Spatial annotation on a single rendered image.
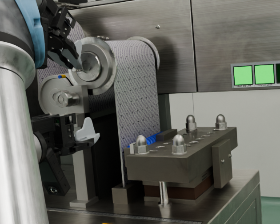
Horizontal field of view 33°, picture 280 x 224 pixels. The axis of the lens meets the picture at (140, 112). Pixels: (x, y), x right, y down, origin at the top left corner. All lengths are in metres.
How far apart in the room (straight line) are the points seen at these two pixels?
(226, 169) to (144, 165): 0.26
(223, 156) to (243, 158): 2.66
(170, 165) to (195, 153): 0.07
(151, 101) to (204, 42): 0.24
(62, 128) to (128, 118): 0.33
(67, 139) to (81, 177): 0.28
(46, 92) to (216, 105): 2.72
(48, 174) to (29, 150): 0.49
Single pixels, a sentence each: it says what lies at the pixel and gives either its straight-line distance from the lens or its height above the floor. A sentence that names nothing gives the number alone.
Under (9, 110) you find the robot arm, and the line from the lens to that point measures 0.47.
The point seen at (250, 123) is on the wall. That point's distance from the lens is 3.83.
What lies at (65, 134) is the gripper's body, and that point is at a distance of 0.94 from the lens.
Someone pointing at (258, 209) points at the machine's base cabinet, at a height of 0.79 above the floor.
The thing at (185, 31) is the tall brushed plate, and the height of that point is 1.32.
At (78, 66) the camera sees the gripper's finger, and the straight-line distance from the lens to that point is 1.15.
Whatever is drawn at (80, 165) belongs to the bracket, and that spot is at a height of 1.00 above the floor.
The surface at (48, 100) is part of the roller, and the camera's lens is 1.29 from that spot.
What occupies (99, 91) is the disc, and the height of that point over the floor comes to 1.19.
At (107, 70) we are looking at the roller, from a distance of 1.16.
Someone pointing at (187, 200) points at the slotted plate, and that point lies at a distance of 1.16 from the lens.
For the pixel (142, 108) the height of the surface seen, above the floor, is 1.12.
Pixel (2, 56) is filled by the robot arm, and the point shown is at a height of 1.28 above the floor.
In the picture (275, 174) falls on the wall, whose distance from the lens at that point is 3.88.
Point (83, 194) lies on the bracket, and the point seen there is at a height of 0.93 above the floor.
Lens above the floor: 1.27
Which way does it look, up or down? 7 degrees down
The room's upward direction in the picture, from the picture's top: 5 degrees counter-clockwise
